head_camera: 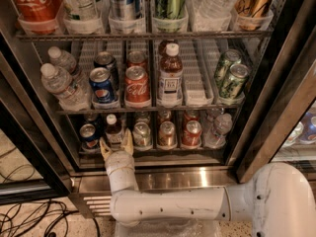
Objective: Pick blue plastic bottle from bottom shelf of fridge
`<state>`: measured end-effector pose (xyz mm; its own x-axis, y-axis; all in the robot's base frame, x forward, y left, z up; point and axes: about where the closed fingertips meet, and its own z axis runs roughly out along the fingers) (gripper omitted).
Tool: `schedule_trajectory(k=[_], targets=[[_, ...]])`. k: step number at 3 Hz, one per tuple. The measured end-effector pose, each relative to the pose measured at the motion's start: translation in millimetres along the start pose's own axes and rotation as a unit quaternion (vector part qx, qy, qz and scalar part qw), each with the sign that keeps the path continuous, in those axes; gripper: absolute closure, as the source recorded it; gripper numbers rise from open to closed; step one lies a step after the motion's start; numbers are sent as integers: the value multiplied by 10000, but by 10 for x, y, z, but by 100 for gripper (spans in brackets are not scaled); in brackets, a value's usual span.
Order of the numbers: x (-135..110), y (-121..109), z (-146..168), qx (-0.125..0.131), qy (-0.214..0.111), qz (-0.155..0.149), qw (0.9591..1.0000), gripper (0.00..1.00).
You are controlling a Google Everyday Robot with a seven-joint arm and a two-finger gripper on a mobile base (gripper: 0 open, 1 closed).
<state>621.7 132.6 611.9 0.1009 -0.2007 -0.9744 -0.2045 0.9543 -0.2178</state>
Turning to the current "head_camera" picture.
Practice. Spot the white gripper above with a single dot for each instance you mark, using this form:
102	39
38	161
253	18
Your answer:
118	161

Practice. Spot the brown tea bottle white cap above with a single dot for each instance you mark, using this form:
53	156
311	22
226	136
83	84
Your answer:
114	131

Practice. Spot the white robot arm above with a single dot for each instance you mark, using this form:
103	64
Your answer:
278	199

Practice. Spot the blue pepsi can bottom shelf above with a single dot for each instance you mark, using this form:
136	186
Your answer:
90	137

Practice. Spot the blue pepsi can shelf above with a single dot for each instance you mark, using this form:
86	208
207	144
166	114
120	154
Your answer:
90	137
101	83

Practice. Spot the silver green can bottom shelf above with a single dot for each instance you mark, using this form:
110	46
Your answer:
142	136

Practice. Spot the copper can bottom shelf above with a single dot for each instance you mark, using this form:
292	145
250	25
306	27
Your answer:
167	134

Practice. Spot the clear water bottle front middle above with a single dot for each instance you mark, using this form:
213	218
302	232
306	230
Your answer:
59	82

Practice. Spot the red coca-cola can middle shelf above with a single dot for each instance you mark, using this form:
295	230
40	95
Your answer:
136	85

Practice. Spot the blue pepsi can middle shelf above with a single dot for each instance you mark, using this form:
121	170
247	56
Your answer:
101	83

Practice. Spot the red coke can bottom shelf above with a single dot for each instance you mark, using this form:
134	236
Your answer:
191	134

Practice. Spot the tall tea bottle middle shelf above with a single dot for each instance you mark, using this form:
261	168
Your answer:
170	77

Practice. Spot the clear water bottle bottom shelf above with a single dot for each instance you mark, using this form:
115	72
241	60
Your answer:
216	135

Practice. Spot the clear water bottle rear middle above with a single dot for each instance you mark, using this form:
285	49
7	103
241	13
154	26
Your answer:
62	58

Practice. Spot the empty white shelf tray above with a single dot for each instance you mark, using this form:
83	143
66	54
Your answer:
196	87

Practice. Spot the green bottle top shelf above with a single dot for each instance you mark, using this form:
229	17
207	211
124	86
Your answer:
170	10

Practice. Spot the large coca-cola bottle top shelf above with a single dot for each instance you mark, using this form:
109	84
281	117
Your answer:
38	17

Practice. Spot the fridge glass door right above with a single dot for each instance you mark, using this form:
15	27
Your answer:
288	91

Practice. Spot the golden cans top shelf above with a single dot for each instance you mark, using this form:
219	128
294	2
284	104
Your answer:
252	9

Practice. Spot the dark can behind pepsi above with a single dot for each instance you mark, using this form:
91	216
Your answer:
107	60

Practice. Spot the clear plastic bin on floor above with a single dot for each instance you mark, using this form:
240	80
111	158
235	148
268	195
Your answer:
170	228

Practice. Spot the red can behind coca-cola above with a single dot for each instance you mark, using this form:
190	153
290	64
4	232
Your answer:
137	58

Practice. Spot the green can front right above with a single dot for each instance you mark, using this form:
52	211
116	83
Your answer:
234	81

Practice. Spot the green can rear right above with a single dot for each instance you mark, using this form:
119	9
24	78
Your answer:
226	59

